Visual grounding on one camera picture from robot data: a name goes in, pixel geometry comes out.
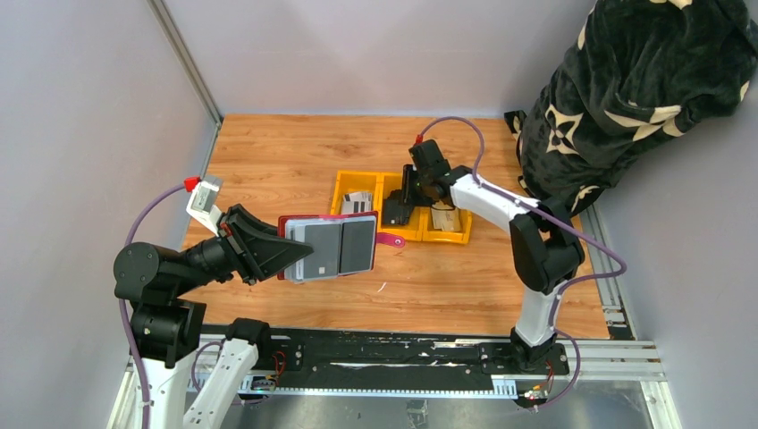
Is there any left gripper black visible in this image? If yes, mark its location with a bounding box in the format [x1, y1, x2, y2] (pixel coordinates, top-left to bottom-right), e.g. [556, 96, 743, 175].
[173, 200, 315, 294]

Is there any black VIP credit card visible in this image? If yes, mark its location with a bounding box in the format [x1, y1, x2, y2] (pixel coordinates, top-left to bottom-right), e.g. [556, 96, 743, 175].
[382, 198, 416, 227]

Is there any red card holder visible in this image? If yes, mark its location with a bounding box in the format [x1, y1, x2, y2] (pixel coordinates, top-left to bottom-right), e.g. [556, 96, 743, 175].
[277, 211, 406, 283]

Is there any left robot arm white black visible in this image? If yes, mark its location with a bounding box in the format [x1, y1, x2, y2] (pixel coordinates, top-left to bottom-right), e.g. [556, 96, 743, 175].
[114, 205, 314, 428]

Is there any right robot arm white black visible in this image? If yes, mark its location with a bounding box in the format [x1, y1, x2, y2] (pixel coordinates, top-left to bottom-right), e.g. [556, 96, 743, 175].
[404, 138, 585, 374]

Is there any black card holder in bin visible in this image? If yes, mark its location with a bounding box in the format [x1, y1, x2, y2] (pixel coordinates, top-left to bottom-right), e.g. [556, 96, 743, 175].
[382, 195, 416, 227]

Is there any gold cards stack in bin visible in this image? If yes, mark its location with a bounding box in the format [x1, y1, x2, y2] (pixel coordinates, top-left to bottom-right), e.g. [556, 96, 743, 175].
[430, 201, 461, 232]

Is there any white striped cards stack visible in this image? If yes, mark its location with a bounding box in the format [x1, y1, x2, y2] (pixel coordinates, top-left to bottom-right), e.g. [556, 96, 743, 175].
[341, 191, 374, 215]

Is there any grey credit card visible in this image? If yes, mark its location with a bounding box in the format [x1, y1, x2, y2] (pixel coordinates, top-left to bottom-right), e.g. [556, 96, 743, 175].
[294, 223, 341, 282]

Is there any middle yellow bin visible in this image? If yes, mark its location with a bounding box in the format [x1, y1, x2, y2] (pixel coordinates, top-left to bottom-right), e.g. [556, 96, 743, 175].
[374, 172, 429, 241]

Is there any right yellow bin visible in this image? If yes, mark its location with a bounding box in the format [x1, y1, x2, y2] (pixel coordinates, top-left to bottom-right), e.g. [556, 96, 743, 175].
[421, 203, 473, 245]

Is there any black patterned blanket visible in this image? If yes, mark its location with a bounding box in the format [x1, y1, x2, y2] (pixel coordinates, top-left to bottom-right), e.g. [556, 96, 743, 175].
[504, 1, 757, 214]

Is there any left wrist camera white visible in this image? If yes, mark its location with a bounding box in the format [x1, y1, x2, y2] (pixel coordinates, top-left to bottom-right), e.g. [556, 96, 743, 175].
[183, 175, 223, 236]

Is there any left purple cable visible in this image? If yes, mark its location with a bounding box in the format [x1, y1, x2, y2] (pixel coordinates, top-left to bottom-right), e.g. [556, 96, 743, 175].
[118, 176, 199, 429]

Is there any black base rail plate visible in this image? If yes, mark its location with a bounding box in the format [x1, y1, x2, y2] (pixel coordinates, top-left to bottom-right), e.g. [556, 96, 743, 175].
[270, 327, 569, 392]

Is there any aluminium frame post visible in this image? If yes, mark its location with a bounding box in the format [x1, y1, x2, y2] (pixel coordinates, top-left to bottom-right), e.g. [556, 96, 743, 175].
[147, 0, 223, 129]

